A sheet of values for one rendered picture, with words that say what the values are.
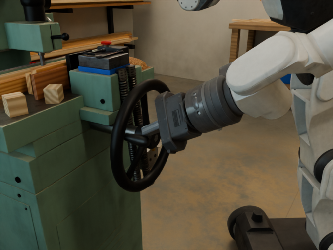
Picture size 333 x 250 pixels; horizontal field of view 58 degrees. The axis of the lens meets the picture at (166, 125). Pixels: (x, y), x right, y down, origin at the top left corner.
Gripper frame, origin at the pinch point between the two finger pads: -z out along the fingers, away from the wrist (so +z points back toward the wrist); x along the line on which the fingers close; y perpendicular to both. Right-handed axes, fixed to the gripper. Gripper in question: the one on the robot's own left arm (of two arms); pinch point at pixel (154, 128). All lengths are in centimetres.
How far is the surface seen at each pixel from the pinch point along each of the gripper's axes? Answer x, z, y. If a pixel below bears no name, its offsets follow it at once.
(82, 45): 169, -195, -142
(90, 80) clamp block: 17.2, -16.3, 1.9
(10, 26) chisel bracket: 37, -33, 13
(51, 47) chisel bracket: 29.7, -25.7, 6.0
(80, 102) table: 13.4, -22.0, 1.3
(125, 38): 196, -187, -203
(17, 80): 21.7, -32.7, 11.9
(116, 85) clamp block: 14.6, -11.2, -1.7
